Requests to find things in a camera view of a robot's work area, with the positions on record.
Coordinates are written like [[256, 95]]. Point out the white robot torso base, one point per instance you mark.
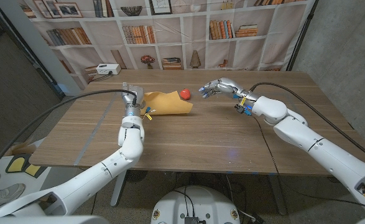
[[197, 202]]

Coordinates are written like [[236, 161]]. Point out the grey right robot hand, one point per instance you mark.
[[225, 86]]

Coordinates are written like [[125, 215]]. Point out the yellow felt sheet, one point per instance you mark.
[[166, 104]]

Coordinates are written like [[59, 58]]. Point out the printed bookshelf backdrop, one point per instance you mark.
[[253, 53]]

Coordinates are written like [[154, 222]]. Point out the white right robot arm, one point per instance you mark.
[[325, 152]]

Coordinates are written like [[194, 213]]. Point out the black box on torso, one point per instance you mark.
[[192, 220]]

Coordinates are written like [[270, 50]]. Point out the red toy strawberry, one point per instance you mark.
[[185, 94]]

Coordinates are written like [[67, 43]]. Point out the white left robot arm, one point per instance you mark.
[[85, 180]]

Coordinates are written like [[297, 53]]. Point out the white power strip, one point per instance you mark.
[[108, 69]]

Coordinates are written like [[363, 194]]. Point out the grey table leg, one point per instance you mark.
[[119, 189], [278, 196]]

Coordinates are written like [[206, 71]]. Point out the brown cardboard box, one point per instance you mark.
[[20, 148]]

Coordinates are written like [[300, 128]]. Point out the black backdrop stand pole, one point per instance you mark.
[[300, 39]]

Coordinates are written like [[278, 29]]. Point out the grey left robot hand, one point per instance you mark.
[[132, 96]]

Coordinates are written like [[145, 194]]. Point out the white panel with yellow patches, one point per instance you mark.
[[17, 164]]

